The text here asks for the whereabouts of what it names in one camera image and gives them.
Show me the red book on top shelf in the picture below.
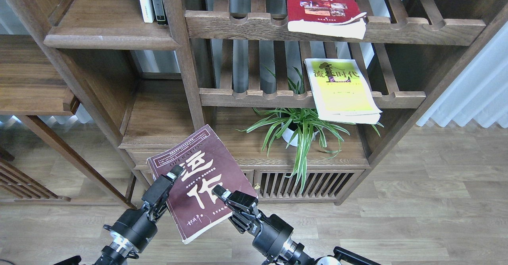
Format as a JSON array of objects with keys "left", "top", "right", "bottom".
[{"left": 287, "top": 0, "right": 367, "bottom": 40}]

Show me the dark grey upright book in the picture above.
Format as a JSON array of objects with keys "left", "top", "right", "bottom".
[{"left": 152, "top": 0, "right": 167, "bottom": 25}]

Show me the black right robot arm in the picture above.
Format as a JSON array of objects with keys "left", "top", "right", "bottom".
[{"left": 212, "top": 185, "right": 376, "bottom": 265}]

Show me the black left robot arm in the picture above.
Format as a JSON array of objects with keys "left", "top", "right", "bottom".
[{"left": 95, "top": 165, "right": 184, "bottom": 265}]

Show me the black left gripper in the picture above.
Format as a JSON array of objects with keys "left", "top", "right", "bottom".
[{"left": 104, "top": 165, "right": 184, "bottom": 253}]

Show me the yellow green book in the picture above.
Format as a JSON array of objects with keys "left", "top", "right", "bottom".
[{"left": 304, "top": 58, "right": 381, "bottom": 125}]

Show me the white curtain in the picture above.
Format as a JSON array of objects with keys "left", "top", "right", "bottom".
[{"left": 416, "top": 23, "right": 508, "bottom": 128}]

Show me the white upright book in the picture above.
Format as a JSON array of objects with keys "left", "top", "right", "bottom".
[{"left": 139, "top": 0, "right": 155, "bottom": 23}]

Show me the dark wooden bookshelf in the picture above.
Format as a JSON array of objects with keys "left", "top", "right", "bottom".
[{"left": 5, "top": 0, "right": 507, "bottom": 205}]

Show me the green spider plant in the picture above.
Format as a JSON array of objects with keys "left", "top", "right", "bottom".
[{"left": 234, "top": 65, "right": 384, "bottom": 194}]

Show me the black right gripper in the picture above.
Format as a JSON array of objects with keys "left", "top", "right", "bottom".
[{"left": 212, "top": 185, "right": 294, "bottom": 259}]

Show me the wooden side table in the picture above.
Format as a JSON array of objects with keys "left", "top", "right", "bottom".
[{"left": 0, "top": 35, "right": 136, "bottom": 208}]

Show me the white plant pot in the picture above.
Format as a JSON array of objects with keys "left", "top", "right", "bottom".
[{"left": 281, "top": 121, "right": 319, "bottom": 146}]

